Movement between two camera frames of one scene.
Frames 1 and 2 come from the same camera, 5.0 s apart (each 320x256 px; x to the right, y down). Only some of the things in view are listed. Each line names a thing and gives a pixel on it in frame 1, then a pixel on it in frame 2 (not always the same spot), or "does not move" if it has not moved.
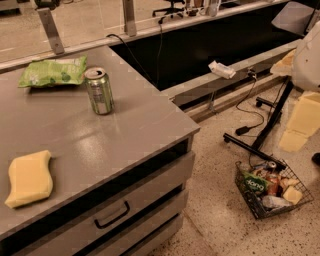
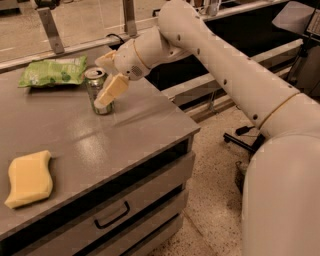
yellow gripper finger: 285,66 → 107,61
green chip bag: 56,71 does not move
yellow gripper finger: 304,121 → 113,87
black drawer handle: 114,218 does not move
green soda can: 99,87 does not move
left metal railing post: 51,29 does not move
